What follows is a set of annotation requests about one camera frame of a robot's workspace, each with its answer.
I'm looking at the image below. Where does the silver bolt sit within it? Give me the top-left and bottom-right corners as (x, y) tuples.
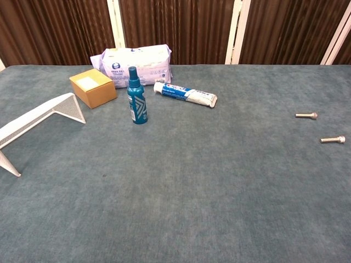
(295, 112), (319, 120)
(320, 135), (346, 144)

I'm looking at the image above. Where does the white blue toothpaste tube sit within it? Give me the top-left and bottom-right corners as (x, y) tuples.
(152, 81), (218, 109)

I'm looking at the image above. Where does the blue spray bottle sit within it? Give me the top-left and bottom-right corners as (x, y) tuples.
(127, 66), (149, 125)

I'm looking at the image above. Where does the teal felt table cover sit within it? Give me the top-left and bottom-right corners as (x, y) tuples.
(0, 64), (351, 263)

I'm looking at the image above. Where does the purple white tissue pack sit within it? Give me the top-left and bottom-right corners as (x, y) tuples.
(89, 44), (173, 89)

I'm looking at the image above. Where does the brown cardboard box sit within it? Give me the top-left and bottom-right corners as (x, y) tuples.
(69, 68), (118, 110)

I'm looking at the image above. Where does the brown pleated curtain panel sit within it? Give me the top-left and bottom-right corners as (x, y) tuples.
(239, 0), (346, 65)
(0, 0), (116, 67)
(119, 0), (236, 65)
(333, 24), (351, 65)

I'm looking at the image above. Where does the white mesh metal rack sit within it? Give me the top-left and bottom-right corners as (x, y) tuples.
(0, 92), (87, 178)

